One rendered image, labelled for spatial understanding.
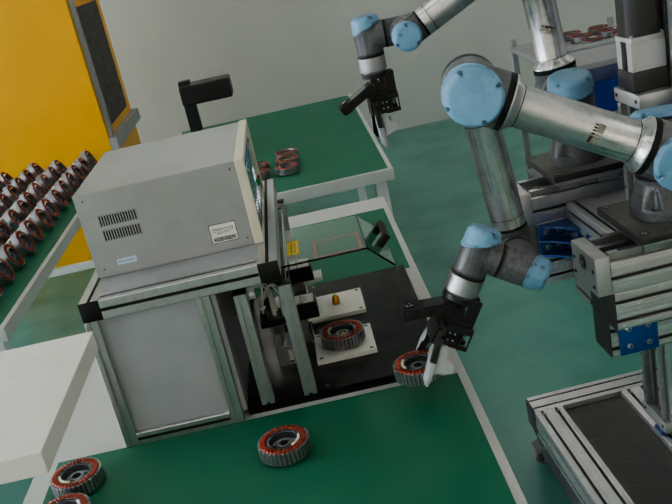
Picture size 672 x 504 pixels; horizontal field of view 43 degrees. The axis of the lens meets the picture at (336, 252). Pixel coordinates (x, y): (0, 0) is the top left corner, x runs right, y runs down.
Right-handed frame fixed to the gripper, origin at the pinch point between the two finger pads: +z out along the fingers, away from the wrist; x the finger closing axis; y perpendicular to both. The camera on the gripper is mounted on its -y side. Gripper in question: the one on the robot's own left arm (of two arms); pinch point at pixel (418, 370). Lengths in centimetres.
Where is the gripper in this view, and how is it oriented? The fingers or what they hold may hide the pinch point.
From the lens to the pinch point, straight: 192.7
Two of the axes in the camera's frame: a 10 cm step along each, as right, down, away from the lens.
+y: 9.5, 2.7, 1.6
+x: -0.5, -3.5, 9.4
